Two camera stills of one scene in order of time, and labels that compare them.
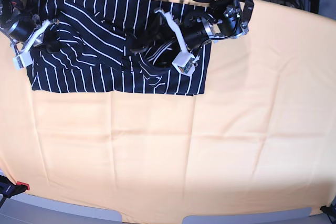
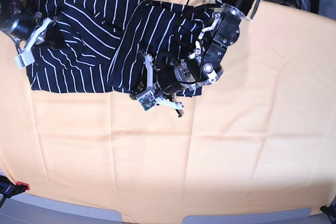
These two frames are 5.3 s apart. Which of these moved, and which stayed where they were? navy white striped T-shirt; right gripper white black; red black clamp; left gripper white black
Moved: right gripper white black
Stayed: left gripper white black; red black clamp; navy white striped T-shirt
